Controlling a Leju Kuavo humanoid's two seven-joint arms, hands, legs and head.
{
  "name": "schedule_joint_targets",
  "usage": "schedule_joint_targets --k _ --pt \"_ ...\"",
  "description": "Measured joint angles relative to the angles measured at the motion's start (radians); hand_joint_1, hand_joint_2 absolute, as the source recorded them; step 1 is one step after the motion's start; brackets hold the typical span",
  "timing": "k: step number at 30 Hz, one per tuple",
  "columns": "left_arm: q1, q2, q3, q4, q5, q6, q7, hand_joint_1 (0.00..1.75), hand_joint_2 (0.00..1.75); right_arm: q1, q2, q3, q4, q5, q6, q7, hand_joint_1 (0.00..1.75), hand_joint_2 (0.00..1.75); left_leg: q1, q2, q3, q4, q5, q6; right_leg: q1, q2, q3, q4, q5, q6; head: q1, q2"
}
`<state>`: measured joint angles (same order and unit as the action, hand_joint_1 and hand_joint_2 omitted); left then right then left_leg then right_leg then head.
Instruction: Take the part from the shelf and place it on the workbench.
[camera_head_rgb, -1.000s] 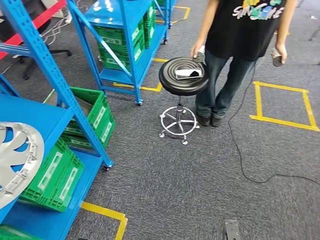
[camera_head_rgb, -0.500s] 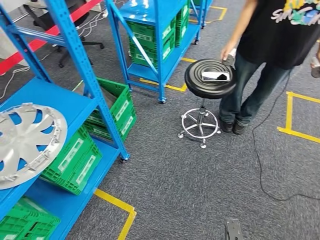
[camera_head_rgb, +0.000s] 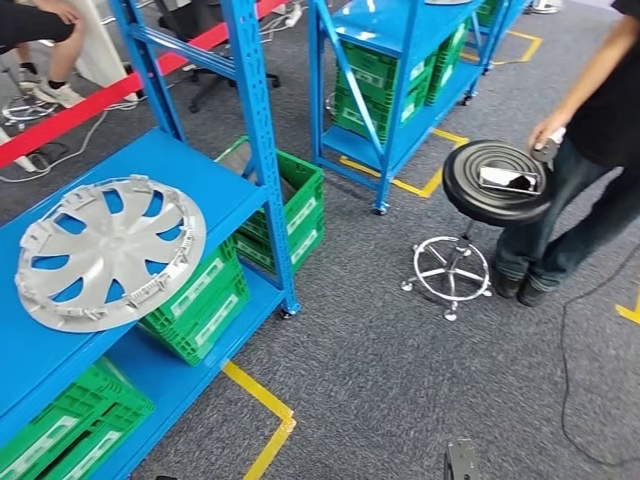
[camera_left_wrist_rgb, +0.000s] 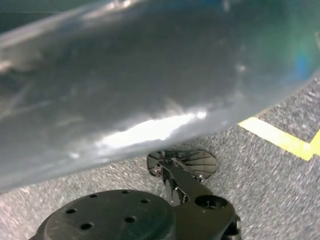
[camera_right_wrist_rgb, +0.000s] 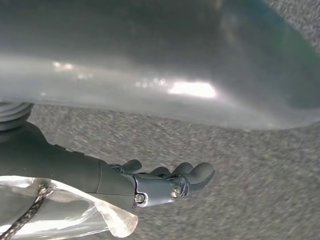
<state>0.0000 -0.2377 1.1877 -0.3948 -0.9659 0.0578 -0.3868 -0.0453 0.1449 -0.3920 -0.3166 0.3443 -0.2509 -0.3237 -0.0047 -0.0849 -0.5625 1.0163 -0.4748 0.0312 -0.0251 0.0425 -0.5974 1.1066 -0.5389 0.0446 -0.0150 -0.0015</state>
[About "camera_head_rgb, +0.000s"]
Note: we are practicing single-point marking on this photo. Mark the person's hand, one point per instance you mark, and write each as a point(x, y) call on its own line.
point(547, 126)

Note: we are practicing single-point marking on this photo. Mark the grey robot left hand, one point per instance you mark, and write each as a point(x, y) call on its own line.
point(460, 460)

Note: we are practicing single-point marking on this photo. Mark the person's forearm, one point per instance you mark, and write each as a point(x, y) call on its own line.
point(600, 60)

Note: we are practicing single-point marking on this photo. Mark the blue metal shelf rack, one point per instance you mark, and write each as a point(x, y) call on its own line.
point(220, 199)
point(390, 73)

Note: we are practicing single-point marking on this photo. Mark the person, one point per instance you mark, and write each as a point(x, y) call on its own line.
point(30, 23)
point(600, 166)

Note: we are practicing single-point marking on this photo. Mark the black seat chrome stool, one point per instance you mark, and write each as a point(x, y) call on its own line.
point(27, 106)
point(495, 182)

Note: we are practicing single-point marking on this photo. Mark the green plastic crate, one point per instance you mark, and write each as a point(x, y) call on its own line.
point(486, 12)
point(447, 56)
point(305, 192)
point(305, 245)
point(110, 444)
point(375, 73)
point(200, 285)
point(90, 391)
point(365, 116)
point(215, 331)

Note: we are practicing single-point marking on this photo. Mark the yellow floor tape square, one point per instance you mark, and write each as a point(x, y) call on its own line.
point(272, 411)

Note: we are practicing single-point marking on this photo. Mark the white power strip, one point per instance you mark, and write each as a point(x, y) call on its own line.
point(293, 14)

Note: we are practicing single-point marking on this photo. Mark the black office chair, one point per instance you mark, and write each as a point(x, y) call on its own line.
point(200, 20)

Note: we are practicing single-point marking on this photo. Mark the grey plastic wheel cover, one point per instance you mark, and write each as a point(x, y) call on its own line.
point(107, 255)

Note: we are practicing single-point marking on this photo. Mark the red barrier belt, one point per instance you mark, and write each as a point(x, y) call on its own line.
point(100, 99)

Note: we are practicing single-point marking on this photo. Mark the white desk side panel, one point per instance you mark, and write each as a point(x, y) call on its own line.
point(103, 46)

